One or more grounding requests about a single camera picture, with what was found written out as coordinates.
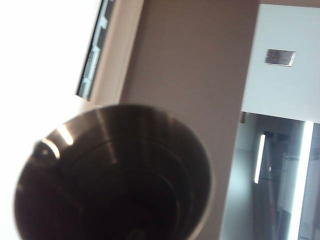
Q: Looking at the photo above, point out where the gold double-cone jigger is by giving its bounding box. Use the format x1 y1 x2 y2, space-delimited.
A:
13 103 216 240

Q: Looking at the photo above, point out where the brown desk partition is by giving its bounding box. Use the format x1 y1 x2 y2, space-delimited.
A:
119 0 261 240

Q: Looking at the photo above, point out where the beige low desk panel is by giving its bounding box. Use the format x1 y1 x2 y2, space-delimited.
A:
84 0 146 109

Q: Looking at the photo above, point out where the short ceiling light strip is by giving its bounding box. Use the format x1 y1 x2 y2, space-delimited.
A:
253 133 267 185

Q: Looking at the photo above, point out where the long ceiling light strip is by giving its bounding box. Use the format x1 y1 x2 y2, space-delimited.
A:
293 119 316 240

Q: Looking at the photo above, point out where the silver wall switch plate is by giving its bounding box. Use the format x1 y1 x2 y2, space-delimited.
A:
264 48 298 67

